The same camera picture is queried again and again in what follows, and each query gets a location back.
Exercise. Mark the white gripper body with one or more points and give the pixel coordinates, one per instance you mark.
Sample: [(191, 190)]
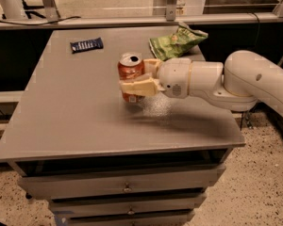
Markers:
[(174, 75)]

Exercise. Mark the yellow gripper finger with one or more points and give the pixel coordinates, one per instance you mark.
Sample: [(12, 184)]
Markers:
[(144, 85), (151, 65)]

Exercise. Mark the orange soda can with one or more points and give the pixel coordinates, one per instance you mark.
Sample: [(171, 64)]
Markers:
[(130, 65)]

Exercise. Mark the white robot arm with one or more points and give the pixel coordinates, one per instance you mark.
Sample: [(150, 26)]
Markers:
[(237, 84)]

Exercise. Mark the blue rxbar wrapper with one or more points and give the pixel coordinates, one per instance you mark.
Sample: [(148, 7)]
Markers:
[(86, 45)]

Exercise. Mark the green chip bag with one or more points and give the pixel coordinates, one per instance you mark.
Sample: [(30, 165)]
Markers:
[(176, 44)]

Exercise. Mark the grey drawer cabinet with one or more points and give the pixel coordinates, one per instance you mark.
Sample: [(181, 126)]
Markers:
[(72, 118)]

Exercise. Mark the middle grey drawer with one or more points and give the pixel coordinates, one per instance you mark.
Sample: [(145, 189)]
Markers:
[(128, 205)]

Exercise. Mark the grey drawer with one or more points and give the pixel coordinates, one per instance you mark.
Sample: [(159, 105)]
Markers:
[(162, 218), (128, 205), (121, 182)]

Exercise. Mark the top grey drawer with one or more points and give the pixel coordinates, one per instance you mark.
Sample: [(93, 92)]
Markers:
[(121, 182)]

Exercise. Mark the bottom grey drawer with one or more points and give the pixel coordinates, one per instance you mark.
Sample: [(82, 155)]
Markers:
[(162, 218)]

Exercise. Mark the metal railing frame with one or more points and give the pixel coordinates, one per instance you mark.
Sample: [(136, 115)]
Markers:
[(66, 14)]

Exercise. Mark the white pipe post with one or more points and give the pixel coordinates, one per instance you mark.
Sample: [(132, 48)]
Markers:
[(13, 9)]

